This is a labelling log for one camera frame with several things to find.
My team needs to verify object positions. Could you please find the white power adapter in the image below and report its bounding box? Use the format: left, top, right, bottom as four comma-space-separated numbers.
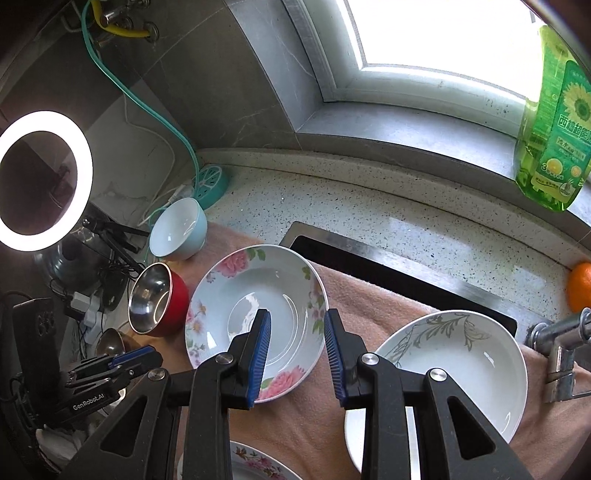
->
69, 291, 105, 344

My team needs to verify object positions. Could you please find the white leaf pattern plate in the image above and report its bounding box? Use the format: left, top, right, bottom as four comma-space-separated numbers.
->
344, 310, 528, 469

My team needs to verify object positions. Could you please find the white power cable with plug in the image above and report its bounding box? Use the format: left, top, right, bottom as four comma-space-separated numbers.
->
122, 99, 195, 229

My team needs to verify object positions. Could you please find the steel pot lid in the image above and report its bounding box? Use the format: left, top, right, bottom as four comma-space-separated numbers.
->
32, 226, 116, 291

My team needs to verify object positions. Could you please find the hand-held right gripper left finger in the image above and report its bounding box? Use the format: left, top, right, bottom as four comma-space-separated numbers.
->
60, 308, 273, 480

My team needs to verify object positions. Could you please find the green dish soap bottle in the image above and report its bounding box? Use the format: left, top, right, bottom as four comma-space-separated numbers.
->
515, 25, 591, 213

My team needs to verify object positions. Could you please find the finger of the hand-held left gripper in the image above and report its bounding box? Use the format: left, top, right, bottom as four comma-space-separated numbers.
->
67, 347, 165, 387

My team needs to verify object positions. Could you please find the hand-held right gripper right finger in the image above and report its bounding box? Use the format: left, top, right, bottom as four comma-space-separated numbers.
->
323, 308, 536, 480

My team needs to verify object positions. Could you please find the pink floral plate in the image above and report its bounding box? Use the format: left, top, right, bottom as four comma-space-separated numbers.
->
185, 244, 329, 403
178, 440, 303, 480

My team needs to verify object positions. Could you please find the ring light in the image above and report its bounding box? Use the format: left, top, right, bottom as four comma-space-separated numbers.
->
0, 110, 94, 252

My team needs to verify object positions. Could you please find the black tripod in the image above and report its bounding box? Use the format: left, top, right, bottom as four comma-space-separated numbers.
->
83, 217, 151, 273

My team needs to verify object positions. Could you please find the white cloth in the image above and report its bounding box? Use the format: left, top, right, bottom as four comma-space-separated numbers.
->
34, 427, 93, 467

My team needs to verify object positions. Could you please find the orange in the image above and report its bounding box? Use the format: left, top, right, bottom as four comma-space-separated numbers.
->
566, 262, 591, 313

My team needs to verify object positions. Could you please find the red steel bowl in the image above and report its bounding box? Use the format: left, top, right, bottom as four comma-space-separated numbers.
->
128, 263, 191, 337

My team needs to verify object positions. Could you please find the teal cable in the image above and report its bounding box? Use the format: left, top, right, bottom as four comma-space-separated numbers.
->
81, 0, 204, 204

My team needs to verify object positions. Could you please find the pink towel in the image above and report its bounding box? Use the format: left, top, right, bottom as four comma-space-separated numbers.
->
178, 222, 591, 480

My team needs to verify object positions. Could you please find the yellow hose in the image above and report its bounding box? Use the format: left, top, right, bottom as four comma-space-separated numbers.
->
90, 0, 153, 40

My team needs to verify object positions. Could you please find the dark round object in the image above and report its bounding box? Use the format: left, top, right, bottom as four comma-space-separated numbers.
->
99, 272, 127, 319

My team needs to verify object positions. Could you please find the metal faucet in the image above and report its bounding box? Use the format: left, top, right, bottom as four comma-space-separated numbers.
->
524, 309, 591, 404

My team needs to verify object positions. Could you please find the brown steel bowl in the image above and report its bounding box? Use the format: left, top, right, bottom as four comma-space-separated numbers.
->
95, 328, 139, 365

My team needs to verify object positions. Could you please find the round teal power strip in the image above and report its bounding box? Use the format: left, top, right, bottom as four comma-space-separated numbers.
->
193, 164, 230, 208

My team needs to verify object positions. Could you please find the metal pipe fitting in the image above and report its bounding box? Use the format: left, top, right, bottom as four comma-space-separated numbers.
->
65, 0, 160, 42

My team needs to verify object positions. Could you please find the light blue bowl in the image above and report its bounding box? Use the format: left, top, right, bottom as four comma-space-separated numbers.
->
148, 198, 208, 261

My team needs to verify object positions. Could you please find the window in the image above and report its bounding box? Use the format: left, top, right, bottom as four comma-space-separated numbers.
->
281, 0, 555, 104

